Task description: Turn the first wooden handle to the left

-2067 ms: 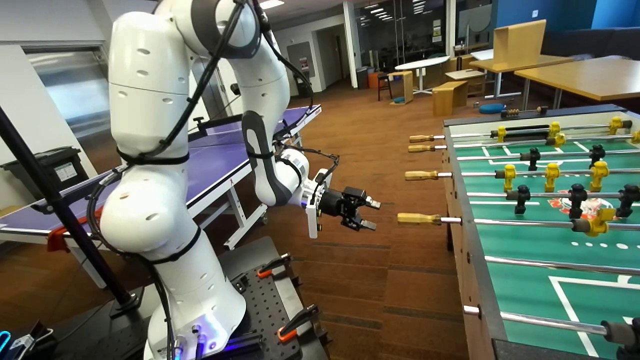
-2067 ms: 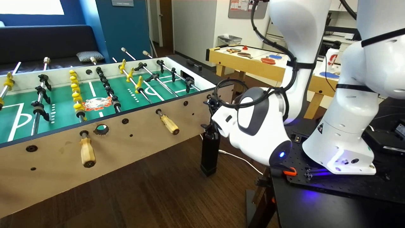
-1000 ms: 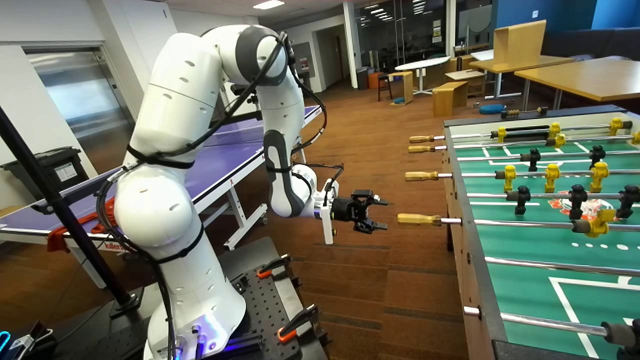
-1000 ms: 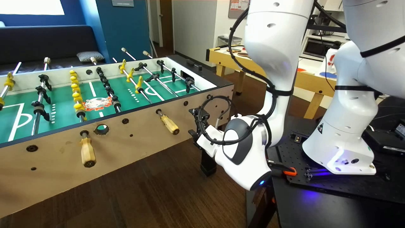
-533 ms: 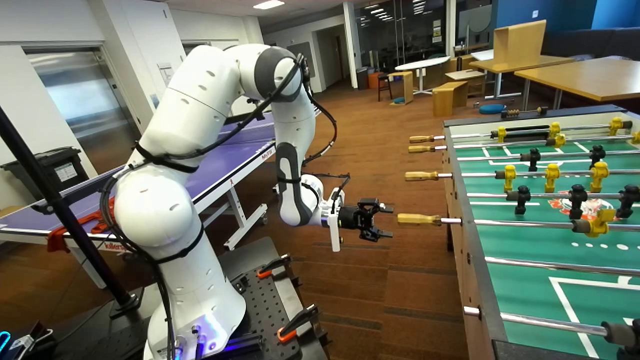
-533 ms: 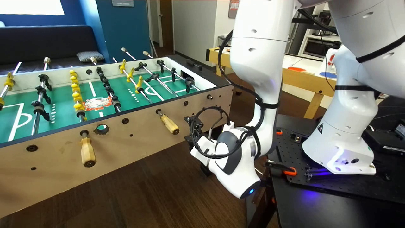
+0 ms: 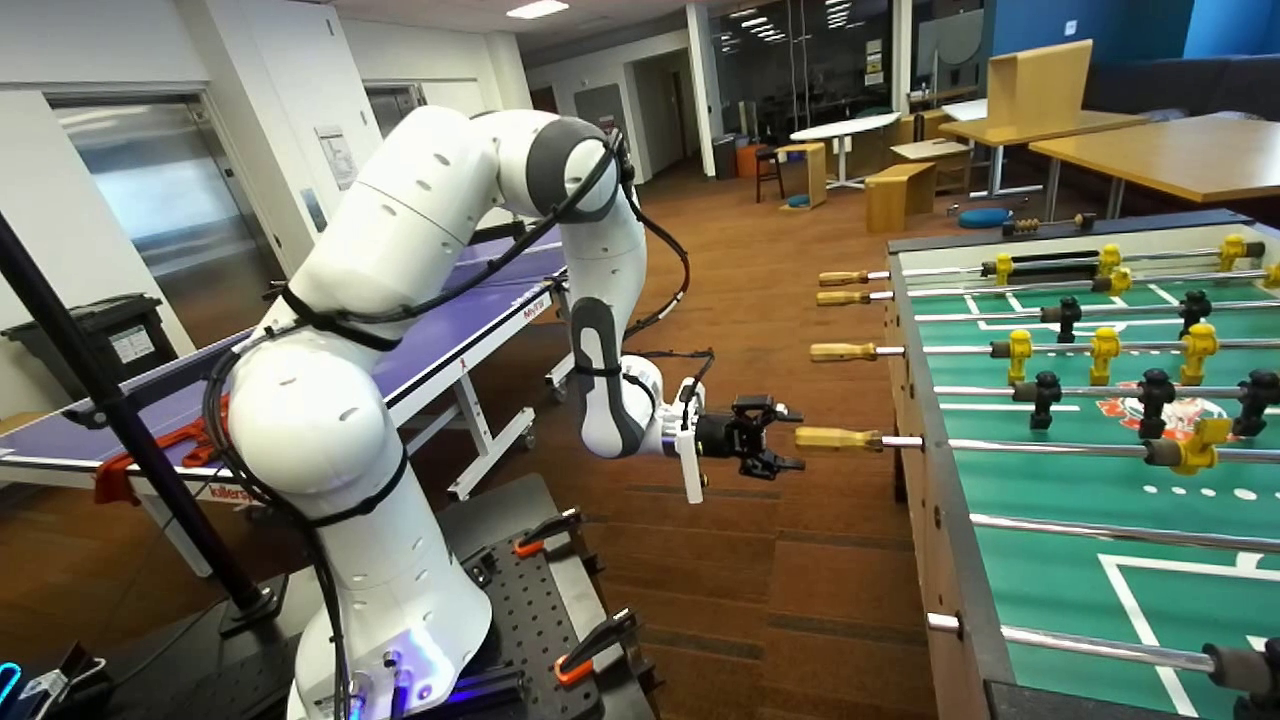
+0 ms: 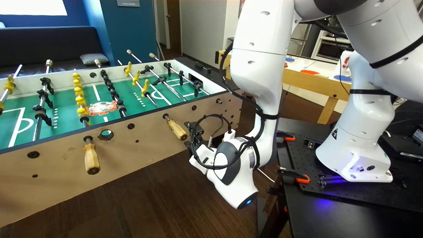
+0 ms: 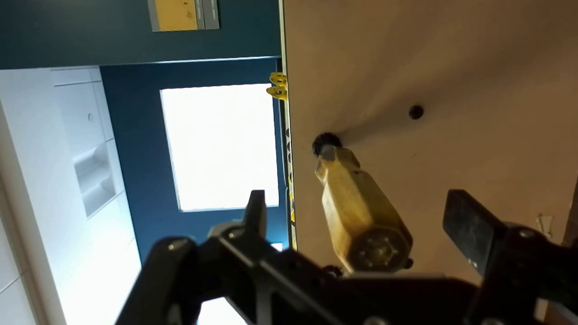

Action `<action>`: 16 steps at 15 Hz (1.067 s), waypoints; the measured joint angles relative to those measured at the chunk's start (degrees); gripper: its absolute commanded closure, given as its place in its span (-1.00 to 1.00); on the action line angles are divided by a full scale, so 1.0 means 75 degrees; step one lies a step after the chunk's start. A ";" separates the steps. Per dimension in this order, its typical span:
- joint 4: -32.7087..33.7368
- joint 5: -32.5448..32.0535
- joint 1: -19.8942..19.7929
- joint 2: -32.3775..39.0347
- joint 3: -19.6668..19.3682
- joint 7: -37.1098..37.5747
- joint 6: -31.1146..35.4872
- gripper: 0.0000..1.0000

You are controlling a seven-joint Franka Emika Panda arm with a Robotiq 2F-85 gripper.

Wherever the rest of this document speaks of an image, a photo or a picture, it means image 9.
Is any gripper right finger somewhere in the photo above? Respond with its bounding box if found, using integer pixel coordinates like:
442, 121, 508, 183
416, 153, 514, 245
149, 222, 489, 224
443, 189, 578, 325

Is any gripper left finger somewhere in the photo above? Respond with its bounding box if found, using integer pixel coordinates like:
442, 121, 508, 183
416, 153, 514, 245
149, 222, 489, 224
115, 190, 319, 325

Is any window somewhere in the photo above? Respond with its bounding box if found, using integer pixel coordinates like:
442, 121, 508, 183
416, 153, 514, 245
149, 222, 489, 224
160, 83, 280, 213

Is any white cabinet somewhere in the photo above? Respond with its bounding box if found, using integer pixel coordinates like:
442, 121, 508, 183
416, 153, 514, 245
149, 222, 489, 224
50, 67, 128, 218

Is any light wooden board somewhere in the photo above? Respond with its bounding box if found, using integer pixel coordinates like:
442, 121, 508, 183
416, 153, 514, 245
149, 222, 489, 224
280, 0, 578, 325

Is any yellow clamp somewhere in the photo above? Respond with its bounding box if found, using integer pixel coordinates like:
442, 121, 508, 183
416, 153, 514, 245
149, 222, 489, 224
266, 72, 288, 101

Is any yellow and grey panel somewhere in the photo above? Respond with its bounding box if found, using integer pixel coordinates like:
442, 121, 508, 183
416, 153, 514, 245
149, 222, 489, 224
148, 0, 220, 33

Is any wooden handle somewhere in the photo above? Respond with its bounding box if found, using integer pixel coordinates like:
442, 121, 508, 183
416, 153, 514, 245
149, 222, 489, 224
312, 132, 414, 274

